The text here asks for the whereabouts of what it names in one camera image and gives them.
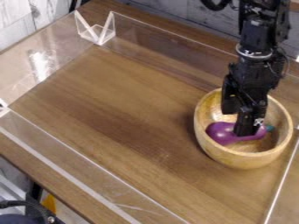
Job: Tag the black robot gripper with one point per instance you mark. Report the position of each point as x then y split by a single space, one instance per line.
252 78

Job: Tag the purple toy eggplant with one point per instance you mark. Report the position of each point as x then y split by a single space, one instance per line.
221 132

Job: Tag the brown wooden bowl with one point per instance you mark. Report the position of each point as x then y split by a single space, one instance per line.
248 154

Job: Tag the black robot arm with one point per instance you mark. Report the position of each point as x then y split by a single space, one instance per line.
264 23

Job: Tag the black clamp with screw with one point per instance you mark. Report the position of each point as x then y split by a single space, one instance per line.
41 214

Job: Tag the clear acrylic corner bracket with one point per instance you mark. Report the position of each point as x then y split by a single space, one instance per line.
99 34

